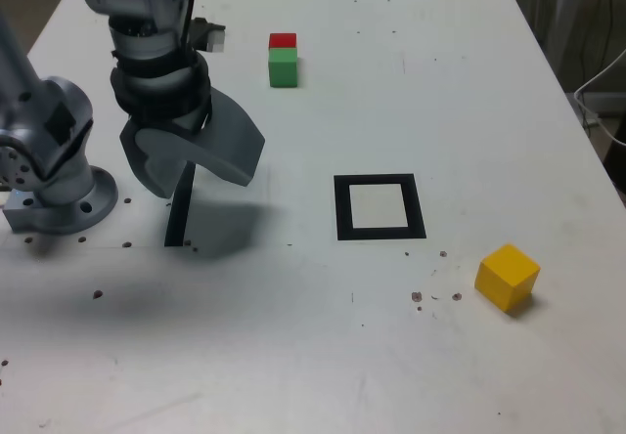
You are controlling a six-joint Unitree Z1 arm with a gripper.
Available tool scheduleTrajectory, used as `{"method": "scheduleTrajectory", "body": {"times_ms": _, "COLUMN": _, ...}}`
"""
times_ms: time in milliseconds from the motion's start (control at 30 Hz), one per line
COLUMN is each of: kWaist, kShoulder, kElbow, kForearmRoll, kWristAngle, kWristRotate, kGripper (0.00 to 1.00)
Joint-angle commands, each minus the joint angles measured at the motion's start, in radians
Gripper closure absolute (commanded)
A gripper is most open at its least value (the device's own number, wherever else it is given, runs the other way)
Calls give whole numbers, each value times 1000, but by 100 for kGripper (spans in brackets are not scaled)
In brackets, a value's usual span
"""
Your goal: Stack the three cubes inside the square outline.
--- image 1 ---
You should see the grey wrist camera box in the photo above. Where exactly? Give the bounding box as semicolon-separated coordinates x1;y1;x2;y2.
193;17;227;55

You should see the red cube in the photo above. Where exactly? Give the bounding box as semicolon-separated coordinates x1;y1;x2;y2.
268;32;298;51

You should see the yellow cube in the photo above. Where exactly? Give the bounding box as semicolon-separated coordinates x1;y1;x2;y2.
473;243;542;314

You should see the black tape strip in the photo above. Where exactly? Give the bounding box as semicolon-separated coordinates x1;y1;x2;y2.
163;162;197;248

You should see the green cube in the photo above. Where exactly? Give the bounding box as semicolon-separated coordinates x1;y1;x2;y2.
267;47;299;88

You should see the black tape square outline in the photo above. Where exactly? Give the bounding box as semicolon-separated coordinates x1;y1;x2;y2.
333;173;427;242

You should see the white cable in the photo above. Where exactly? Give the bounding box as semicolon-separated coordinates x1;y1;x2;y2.
574;47;626;147

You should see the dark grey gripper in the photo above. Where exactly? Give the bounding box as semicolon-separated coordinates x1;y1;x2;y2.
119;86;266;198

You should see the black camera cable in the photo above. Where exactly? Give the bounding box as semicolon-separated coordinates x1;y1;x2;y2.
182;0;199;55

